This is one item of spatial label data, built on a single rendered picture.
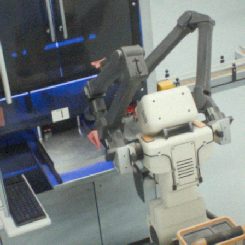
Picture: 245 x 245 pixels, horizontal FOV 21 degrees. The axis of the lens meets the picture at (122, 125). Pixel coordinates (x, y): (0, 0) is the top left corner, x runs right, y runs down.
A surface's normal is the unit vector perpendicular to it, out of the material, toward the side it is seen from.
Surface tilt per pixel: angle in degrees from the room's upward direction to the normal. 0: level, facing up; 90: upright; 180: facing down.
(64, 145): 0
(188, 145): 82
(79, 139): 0
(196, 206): 82
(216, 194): 0
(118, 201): 90
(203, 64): 52
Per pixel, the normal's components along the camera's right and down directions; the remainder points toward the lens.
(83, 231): 0.37, 0.40
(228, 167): -0.10, -0.88
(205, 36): -0.46, -0.18
